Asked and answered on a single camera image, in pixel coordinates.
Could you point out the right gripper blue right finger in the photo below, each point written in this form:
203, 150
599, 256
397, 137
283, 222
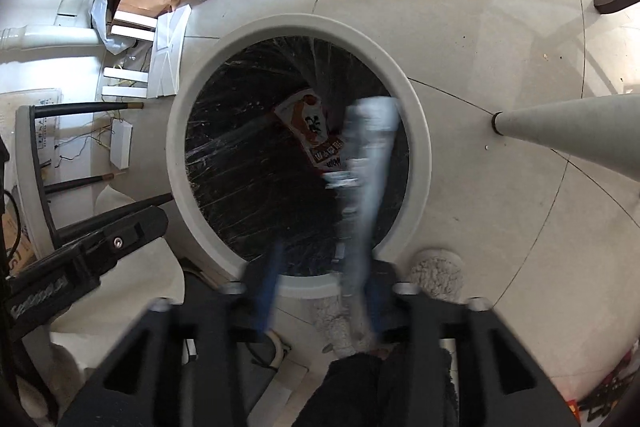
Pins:
378, 293

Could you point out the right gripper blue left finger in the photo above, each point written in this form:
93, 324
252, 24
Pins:
263, 276

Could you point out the white blue tissue wrapper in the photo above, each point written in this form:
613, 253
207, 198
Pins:
369, 135

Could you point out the white round trash bin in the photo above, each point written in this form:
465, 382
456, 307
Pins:
241, 179

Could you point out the left grey fuzzy slipper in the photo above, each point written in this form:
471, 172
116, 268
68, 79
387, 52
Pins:
332, 324

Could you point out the grey fuzzy slipper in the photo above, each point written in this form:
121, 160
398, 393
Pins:
332, 324
439, 273

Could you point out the right grey fuzzy slipper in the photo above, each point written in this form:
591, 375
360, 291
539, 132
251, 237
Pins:
439, 273

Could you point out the cream white blanket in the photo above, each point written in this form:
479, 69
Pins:
94, 324

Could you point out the person's right black trouser leg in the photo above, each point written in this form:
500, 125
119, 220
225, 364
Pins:
361, 390

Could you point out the small white flat box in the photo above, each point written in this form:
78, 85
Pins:
121, 135

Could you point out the red white snack wrapper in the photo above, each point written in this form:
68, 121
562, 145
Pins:
303, 114

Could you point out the white folded cardboard sheet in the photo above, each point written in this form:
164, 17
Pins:
164, 73

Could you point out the grey conical table leg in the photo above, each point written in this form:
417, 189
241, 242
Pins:
603, 130

